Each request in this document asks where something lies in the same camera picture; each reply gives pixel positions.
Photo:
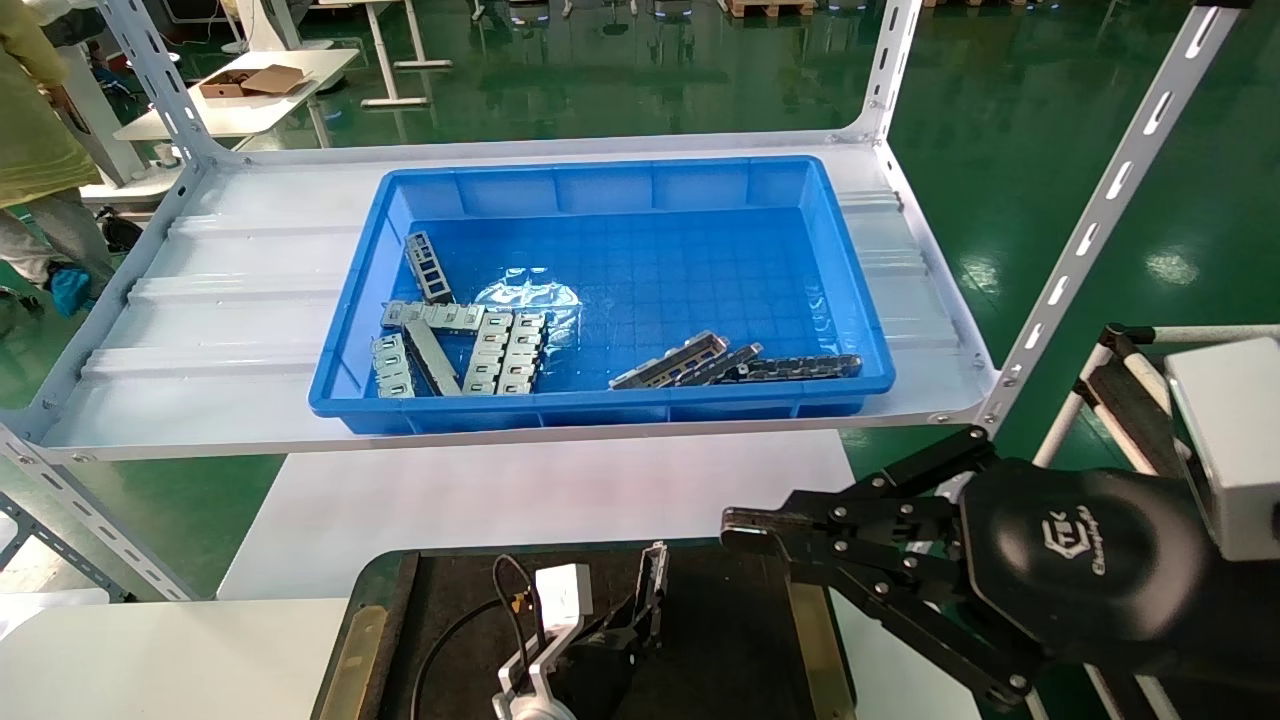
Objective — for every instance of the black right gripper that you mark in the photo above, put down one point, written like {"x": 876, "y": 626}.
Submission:
{"x": 1090, "y": 560}

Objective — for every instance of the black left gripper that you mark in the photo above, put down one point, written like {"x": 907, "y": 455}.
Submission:
{"x": 590, "y": 685}

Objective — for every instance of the silver metal channel part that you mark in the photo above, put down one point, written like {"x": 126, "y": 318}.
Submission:
{"x": 655, "y": 575}
{"x": 668, "y": 362}

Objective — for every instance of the black container tray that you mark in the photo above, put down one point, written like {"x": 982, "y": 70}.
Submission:
{"x": 720, "y": 640}

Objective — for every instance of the dark narrow metal part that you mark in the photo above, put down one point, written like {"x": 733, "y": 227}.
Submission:
{"x": 735, "y": 360}

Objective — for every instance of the long dark metal part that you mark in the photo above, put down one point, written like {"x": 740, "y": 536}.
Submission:
{"x": 800, "y": 367}

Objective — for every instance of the silver slotted metal part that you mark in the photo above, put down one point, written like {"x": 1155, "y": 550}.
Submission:
{"x": 523, "y": 352}
{"x": 490, "y": 352}
{"x": 435, "y": 316}

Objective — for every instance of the short silver clip part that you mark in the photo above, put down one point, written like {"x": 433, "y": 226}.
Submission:
{"x": 392, "y": 368}

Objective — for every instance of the dark ladder-shaped metal part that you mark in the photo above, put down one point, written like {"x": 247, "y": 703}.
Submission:
{"x": 430, "y": 268}

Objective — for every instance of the white tube stand black padding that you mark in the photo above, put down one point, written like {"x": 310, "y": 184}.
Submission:
{"x": 1125, "y": 395}

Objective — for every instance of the clear plastic bag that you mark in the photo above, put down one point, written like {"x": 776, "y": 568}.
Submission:
{"x": 530, "y": 295}

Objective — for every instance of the plain grey metal bar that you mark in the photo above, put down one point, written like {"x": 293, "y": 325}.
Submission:
{"x": 432, "y": 358}

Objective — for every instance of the blue plastic bin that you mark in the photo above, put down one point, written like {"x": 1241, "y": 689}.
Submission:
{"x": 700, "y": 250}

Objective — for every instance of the white metal shelf rack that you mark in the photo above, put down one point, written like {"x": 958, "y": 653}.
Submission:
{"x": 240, "y": 320}

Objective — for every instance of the wooden pallet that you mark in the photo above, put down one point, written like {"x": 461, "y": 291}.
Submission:
{"x": 770, "y": 8}

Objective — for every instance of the white desk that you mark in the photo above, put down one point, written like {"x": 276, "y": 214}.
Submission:
{"x": 260, "y": 110}

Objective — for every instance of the small black object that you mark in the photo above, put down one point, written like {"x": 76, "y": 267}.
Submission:
{"x": 122, "y": 232}

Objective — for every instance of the brown cardboard box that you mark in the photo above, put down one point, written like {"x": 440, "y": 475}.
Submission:
{"x": 250, "y": 82}

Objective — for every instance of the person in yellow coat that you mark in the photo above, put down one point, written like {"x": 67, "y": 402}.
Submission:
{"x": 35, "y": 130}

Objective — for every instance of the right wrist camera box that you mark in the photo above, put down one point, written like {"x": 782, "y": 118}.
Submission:
{"x": 1230, "y": 450}

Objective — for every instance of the white desk frame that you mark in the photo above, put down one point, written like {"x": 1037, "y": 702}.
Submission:
{"x": 395, "y": 101}

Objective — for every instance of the white machine pedestal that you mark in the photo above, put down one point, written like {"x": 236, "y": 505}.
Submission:
{"x": 125, "y": 185}

